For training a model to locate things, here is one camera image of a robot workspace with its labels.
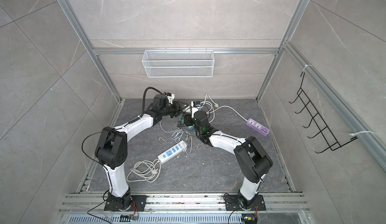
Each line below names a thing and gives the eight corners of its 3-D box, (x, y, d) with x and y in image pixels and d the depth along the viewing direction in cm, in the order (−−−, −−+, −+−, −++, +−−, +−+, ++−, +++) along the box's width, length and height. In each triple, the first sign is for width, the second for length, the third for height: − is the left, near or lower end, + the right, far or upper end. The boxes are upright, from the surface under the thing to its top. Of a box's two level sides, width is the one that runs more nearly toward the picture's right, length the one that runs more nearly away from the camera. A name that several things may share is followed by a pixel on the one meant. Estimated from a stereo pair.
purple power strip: (244, 124, 107) (245, 121, 105) (248, 119, 110) (249, 116, 107) (266, 137, 100) (268, 135, 98) (269, 131, 103) (271, 129, 101)
